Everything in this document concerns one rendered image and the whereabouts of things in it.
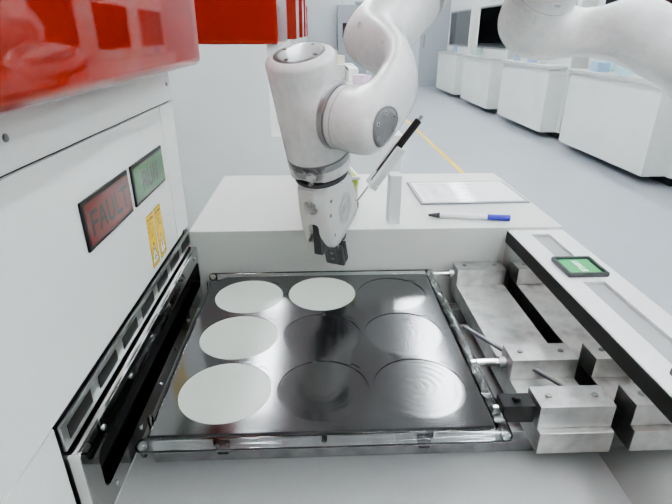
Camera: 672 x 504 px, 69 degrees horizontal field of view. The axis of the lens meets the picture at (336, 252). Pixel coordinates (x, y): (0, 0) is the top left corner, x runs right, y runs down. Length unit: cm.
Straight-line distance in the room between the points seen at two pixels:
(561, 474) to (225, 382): 38
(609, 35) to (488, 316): 46
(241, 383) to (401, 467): 20
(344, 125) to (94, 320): 32
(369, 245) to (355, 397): 34
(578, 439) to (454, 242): 38
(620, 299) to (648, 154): 456
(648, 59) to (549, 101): 624
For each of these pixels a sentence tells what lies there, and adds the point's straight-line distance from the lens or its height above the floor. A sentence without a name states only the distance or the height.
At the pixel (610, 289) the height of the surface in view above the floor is 96.
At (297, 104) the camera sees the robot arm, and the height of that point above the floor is 119.
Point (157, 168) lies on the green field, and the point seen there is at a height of 110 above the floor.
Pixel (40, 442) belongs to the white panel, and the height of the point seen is 98.
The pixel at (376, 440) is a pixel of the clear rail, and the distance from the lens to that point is 51.
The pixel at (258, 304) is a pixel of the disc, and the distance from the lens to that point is 73.
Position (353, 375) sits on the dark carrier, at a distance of 59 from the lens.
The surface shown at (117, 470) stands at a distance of 57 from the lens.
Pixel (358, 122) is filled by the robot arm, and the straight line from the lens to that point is 55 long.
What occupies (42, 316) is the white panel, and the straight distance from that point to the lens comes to 44.
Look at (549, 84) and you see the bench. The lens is 710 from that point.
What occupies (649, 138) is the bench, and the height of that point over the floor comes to 42.
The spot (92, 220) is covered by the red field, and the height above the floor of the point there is 110.
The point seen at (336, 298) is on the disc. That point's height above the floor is 90.
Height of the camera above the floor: 126
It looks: 24 degrees down
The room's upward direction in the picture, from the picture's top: straight up
